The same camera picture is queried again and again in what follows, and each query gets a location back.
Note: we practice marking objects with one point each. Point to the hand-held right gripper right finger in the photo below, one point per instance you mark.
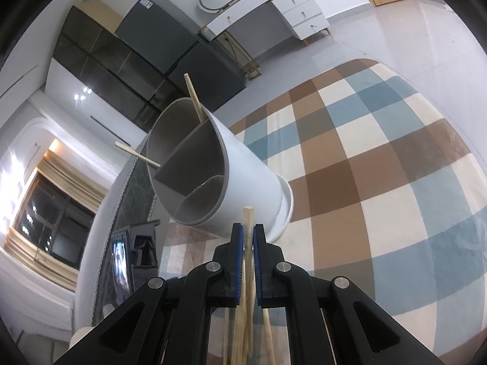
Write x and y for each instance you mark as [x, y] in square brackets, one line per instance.
[258, 262]

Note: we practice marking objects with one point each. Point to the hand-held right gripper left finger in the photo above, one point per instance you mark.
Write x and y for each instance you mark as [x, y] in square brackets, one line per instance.
[237, 262]

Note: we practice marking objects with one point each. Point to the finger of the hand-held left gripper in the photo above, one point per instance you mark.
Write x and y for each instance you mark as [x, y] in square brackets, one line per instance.
[150, 232]

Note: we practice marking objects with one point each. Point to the wooden chopstick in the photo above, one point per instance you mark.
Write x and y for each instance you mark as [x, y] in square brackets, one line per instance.
[226, 334]
[268, 330]
[239, 334]
[137, 154]
[248, 220]
[193, 97]

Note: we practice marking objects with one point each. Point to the white grey utensil holder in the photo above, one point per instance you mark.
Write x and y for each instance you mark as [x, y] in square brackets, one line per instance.
[247, 159]

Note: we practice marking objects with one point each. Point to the window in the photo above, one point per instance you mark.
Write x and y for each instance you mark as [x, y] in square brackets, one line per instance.
[57, 228]

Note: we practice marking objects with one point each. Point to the beige curtain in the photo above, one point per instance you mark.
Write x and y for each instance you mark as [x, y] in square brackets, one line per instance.
[68, 176]

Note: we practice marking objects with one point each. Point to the checkered tablecloth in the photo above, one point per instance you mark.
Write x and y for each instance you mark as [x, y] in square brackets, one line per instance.
[380, 159]

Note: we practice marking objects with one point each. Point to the black glass cabinet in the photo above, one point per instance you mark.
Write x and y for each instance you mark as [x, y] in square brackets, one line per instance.
[99, 57]

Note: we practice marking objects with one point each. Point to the grey refrigerator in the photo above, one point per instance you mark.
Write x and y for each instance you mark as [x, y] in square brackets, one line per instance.
[159, 34]

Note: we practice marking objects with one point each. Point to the white dresser with drawers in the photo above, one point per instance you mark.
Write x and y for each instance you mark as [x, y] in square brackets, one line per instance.
[300, 11]

